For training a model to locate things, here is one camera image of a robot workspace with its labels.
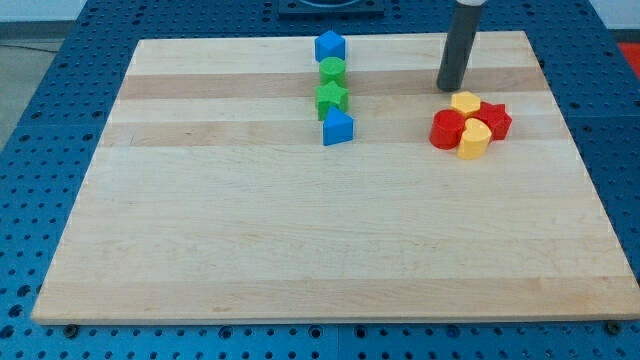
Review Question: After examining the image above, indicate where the red star block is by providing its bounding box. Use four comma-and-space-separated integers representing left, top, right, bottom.
473, 101, 512, 140

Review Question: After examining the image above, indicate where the blue triangle block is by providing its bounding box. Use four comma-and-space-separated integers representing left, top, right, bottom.
322, 107, 354, 146

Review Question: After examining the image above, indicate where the red cylinder block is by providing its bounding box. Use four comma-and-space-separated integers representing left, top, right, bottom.
429, 109, 466, 150

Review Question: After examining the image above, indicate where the light wooden board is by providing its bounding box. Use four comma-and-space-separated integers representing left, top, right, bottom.
32, 31, 639, 325

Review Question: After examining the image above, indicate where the green star block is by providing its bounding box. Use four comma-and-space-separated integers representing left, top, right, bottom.
315, 81, 349, 121

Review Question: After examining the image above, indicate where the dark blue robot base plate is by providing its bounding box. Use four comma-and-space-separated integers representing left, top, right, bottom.
274, 0, 385, 19

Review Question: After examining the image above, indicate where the green cylinder block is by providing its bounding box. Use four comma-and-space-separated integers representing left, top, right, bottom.
319, 57, 346, 87

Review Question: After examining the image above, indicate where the blue cube block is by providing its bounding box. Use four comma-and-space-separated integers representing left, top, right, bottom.
314, 30, 346, 62

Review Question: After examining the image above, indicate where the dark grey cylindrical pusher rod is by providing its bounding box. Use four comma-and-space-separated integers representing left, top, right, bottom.
436, 0, 486, 92

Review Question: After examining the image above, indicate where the yellow hexagon block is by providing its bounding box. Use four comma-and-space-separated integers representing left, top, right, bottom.
451, 91, 481, 117

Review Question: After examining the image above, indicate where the yellow heart block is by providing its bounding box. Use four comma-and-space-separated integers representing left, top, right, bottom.
456, 118, 493, 160

